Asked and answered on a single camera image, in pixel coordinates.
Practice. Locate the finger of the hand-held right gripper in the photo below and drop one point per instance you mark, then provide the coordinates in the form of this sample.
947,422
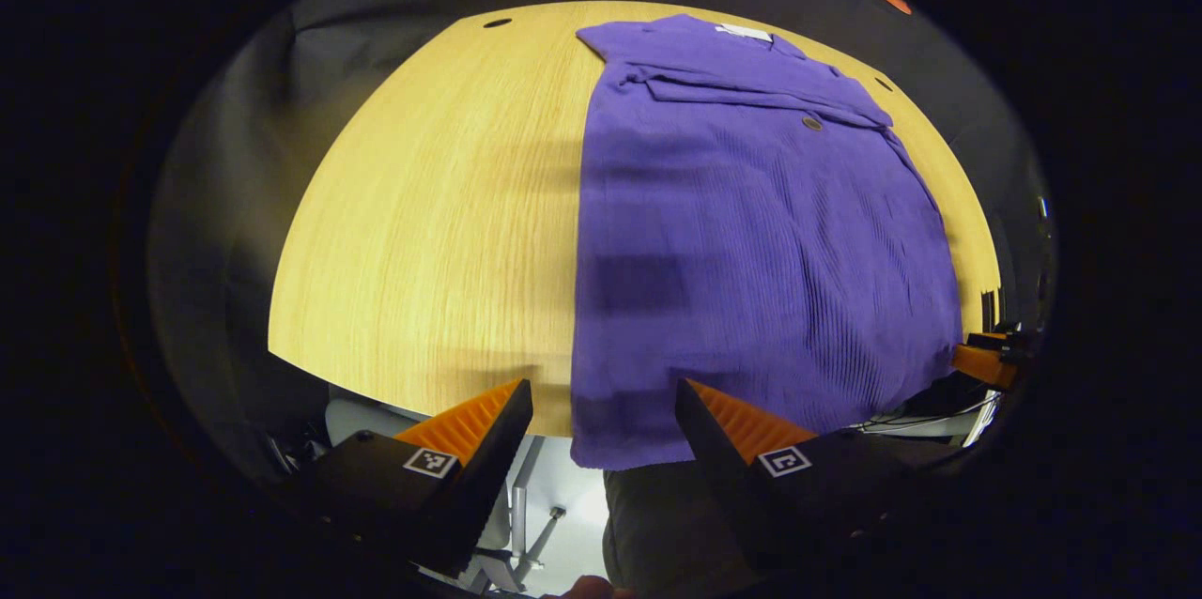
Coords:
984,366

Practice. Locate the purple ribbed garment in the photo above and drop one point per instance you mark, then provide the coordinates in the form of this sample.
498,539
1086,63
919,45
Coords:
751,252

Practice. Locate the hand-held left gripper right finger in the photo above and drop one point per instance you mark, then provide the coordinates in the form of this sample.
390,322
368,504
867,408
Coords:
714,468

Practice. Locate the person's dark trousers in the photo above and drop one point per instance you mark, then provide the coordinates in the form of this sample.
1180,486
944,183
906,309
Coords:
657,524

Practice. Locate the grey metal frame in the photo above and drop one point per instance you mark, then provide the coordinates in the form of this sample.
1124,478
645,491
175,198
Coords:
519,486

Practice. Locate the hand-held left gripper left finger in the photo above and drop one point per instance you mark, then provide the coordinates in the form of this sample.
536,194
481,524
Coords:
498,458

